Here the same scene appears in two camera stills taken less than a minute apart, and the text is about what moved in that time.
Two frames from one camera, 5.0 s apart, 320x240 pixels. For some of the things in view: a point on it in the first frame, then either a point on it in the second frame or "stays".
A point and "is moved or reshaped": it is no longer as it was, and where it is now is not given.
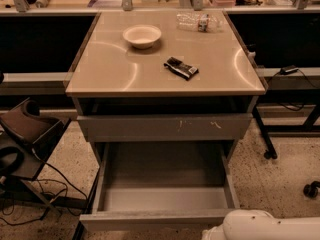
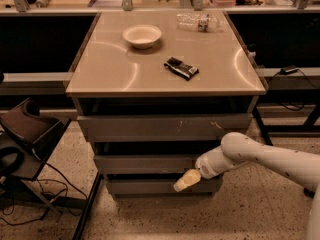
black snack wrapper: x=180 y=67 stays
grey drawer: x=163 y=187 is moved or reshaped
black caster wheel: x=311 y=190 stays
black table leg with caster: x=271 y=152 stays
